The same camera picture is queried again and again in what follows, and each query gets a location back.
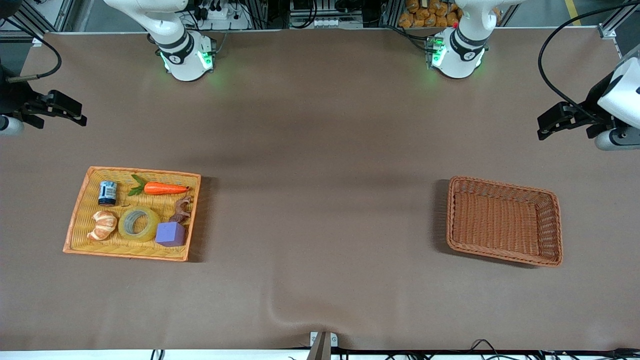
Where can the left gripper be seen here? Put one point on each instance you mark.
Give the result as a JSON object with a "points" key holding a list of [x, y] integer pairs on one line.
{"points": [[594, 107]]}

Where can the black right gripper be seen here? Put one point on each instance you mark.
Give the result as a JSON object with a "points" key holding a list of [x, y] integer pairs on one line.
{"points": [[12, 98]]}

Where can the yellow clear packing tape roll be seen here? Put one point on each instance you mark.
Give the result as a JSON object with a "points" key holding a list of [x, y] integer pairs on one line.
{"points": [[150, 235]]}

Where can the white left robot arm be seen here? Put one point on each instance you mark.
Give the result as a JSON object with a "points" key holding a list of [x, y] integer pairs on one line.
{"points": [[457, 62]]}

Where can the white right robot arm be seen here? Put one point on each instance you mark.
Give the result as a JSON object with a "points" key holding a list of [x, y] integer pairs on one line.
{"points": [[186, 62]]}

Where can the small blue labelled can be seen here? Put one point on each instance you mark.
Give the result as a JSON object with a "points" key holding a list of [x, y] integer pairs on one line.
{"points": [[107, 192]]}

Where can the yellow woven tray orange rim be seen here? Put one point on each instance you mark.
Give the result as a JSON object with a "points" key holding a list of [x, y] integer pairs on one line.
{"points": [[135, 200]]}

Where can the brown wicker basket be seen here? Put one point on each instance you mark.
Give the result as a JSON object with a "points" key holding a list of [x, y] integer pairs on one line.
{"points": [[500, 220]]}

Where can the toy croissant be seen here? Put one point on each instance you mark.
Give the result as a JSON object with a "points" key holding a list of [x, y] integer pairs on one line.
{"points": [[102, 225]]}

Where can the orange toy carrot green leaves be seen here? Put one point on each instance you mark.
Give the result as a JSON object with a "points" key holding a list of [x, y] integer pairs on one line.
{"points": [[165, 189]]}

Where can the brown toy horse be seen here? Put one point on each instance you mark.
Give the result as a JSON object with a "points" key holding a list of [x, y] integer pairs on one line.
{"points": [[181, 212]]}

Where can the purple cube block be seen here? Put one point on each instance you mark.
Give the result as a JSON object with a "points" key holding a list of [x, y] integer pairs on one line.
{"points": [[171, 235]]}

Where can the pile of orange bread toys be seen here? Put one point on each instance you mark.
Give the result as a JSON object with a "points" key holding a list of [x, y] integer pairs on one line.
{"points": [[430, 14]]}

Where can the white power strip with plugs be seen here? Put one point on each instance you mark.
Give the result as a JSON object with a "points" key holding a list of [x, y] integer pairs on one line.
{"points": [[225, 17]]}

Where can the long white power strip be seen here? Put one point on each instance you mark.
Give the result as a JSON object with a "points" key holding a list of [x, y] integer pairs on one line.
{"points": [[337, 22]]}

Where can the aluminium frame profile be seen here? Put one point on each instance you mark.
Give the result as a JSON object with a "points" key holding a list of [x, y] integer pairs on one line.
{"points": [[612, 22]]}

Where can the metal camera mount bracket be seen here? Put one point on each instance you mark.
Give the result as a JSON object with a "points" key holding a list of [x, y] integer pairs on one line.
{"points": [[320, 345]]}

